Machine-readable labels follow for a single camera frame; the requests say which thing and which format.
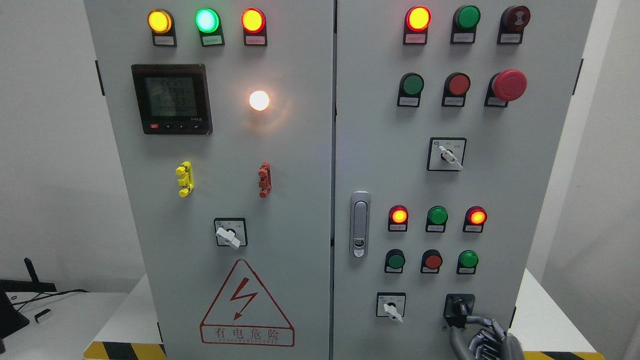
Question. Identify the black device at left edge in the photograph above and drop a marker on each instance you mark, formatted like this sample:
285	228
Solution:
11	320

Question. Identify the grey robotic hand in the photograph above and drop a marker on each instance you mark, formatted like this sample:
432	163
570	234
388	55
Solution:
492	342

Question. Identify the red indicator light middle right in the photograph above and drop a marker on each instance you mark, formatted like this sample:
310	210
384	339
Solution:
474	220

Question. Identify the green push button lower right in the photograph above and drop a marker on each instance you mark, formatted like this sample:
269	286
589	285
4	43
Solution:
467	263

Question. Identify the red lit indicator top right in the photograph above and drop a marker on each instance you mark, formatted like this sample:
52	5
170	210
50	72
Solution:
416	25

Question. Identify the white selector switch upper right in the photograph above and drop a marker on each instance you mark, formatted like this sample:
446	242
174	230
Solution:
446	154

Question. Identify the red push button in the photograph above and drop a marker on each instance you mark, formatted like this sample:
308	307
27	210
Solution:
455	89
431	262

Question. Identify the red indicator light middle left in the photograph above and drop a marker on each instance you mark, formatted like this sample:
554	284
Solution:
398	219

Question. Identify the yellow indicator light top left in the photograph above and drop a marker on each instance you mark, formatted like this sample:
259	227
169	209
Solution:
162	26

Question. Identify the yellow terminal clip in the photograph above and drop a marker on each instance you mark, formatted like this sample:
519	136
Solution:
185	178

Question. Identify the white selector switch left door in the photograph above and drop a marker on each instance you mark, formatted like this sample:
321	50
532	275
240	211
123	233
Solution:
230	232

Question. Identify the green indicator top right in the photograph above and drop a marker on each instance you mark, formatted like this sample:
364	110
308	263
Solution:
464	25

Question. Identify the white glowing indicator lamp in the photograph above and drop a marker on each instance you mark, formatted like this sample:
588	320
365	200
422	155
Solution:
259	100

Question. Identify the red indicator light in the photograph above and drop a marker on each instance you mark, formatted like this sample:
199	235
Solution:
398	219
474	220

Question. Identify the black monitor stand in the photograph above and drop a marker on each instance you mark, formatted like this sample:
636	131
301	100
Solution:
33	285

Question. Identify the red emergency stop mushroom button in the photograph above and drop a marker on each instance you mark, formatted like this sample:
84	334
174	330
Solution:
505	86

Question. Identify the white selector switch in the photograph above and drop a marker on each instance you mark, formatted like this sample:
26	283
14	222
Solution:
446	154
391	305

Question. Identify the green push button lower left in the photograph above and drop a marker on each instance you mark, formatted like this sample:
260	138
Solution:
395	260

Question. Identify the green lit indicator light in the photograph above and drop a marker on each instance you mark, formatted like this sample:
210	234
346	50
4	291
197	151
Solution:
209	25

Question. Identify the red push button lower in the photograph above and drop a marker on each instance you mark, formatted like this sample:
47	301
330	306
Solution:
431	262

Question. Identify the silver door latch handle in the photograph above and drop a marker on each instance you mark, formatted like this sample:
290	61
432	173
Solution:
360	203

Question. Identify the small black white adapter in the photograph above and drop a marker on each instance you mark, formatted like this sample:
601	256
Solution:
42	316

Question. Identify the green indicator light middle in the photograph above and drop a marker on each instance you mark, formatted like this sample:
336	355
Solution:
436	220

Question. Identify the black digital power meter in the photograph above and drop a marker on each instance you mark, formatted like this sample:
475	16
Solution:
173	99

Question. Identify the grey electrical control cabinet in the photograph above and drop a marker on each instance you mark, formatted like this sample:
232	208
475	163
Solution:
332	69

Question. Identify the red terminal clip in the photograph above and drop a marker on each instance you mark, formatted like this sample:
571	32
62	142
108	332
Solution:
265	180

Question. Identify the green push button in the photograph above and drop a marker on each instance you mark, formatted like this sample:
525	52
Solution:
395	260
467	263
410	89

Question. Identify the red high voltage warning sticker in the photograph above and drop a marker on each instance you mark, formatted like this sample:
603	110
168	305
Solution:
244	313

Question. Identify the black rotary knob switch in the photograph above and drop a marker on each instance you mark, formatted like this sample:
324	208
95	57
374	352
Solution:
458	306

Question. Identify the red-orange indicator light left door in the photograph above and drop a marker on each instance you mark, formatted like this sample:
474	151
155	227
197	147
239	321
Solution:
253	22

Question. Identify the white selector switch lower right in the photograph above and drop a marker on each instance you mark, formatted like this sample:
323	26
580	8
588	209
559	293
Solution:
391	305

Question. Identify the red push button upper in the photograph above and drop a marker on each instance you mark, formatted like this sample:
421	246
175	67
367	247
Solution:
455	89

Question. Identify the dark red buzzer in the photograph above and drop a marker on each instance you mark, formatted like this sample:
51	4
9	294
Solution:
512	24

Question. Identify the green push button upper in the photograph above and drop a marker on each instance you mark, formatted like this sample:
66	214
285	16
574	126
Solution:
410	89

